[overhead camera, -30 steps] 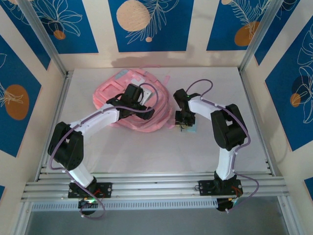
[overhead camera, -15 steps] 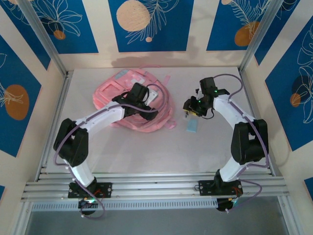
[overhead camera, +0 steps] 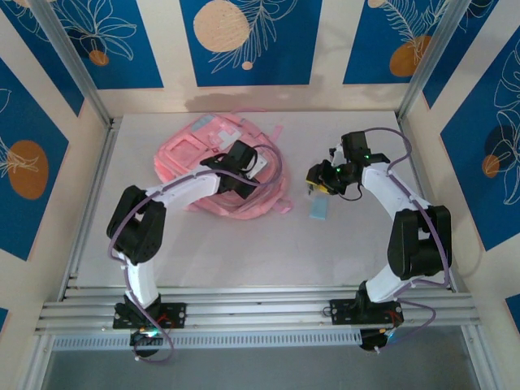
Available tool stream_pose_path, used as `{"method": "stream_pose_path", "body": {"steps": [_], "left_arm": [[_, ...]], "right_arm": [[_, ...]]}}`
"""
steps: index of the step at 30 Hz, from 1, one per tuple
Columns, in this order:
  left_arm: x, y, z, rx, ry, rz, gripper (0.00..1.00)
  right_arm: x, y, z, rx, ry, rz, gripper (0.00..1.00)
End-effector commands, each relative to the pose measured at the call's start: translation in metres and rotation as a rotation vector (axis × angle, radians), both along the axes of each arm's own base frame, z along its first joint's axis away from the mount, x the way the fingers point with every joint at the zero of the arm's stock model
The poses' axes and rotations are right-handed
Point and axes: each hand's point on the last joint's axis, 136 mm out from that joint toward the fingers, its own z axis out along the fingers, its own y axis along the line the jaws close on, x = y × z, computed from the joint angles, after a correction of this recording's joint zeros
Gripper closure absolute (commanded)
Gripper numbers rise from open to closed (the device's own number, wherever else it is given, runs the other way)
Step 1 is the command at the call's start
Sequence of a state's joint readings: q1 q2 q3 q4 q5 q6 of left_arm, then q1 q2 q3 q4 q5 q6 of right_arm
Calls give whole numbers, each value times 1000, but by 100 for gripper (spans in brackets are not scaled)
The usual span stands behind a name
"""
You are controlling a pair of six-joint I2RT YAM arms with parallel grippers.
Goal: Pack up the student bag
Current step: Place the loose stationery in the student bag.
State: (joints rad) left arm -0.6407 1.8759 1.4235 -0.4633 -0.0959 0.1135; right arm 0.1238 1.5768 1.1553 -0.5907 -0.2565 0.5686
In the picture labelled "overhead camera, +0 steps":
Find light blue plastic-wrapped pack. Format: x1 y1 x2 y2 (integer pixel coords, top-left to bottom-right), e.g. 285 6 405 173
302 189 333 223

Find pink student backpack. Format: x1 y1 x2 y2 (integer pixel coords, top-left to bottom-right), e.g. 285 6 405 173
153 108 294 223

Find blue panel with peach circle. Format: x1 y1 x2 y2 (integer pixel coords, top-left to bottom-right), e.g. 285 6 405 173
180 0 324 88

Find black controller module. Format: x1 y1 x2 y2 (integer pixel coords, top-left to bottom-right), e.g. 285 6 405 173
129 327 166 359
359 327 398 355

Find thin black cable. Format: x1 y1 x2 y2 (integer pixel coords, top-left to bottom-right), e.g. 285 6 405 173
336 180 363 203

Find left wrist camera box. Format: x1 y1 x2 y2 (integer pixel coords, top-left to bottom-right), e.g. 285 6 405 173
245 156 270 179

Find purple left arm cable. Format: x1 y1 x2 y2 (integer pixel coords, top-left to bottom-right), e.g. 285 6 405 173
106 142 285 366

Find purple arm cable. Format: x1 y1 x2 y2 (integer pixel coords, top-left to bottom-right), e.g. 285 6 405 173
361 128 453 355
106 142 285 366

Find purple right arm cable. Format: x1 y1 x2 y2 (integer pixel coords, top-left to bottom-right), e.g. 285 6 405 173
361 128 453 355

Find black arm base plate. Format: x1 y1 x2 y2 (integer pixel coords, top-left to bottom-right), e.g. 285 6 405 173
112 302 188 331
329 297 406 327

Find aluminium frame beams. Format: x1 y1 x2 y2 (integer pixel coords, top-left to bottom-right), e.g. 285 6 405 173
34 285 481 339

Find aluminium frame post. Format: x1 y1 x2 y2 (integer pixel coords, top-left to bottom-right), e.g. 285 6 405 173
396 0 477 123
30 0 114 128

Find slotted grey cable duct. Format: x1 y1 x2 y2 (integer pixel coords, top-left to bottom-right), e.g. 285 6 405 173
50 327 363 351

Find aluminium frame leg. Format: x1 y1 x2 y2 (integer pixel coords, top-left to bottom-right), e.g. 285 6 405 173
461 324 491 390
22 332 56 390

